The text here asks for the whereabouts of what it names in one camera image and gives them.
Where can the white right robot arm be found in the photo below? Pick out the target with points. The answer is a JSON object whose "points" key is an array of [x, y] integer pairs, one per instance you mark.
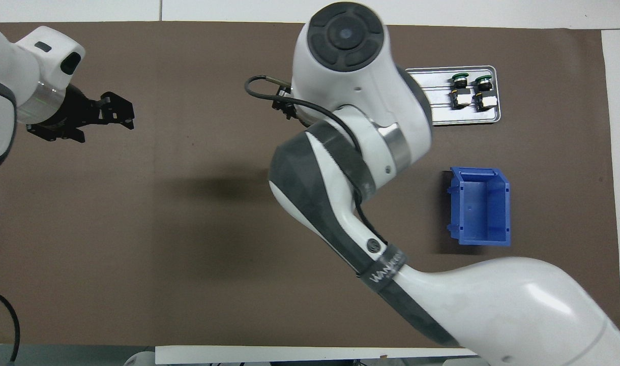
{"points": [[493, 305]]}

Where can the grey metal tray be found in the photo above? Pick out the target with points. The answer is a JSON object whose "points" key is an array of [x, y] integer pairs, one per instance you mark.
{"points": [[442, 114]]}

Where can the green push button switch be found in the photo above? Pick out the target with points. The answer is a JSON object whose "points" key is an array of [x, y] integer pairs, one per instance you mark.
{"points": [[461, 94], [484, 96]]}

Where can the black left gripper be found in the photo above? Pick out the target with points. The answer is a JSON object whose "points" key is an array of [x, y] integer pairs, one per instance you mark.
{"points": [[73, 112]]}

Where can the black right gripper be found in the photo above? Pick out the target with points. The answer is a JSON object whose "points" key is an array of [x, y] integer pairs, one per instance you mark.
{"points": [[284, 104]]}

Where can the blue plastic bin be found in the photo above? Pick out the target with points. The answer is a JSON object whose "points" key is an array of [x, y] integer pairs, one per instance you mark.
{"points": [[480, 208]]}

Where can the brown table mat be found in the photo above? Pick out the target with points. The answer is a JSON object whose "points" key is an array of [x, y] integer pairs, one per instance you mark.
{"points": [[187, 229]]}

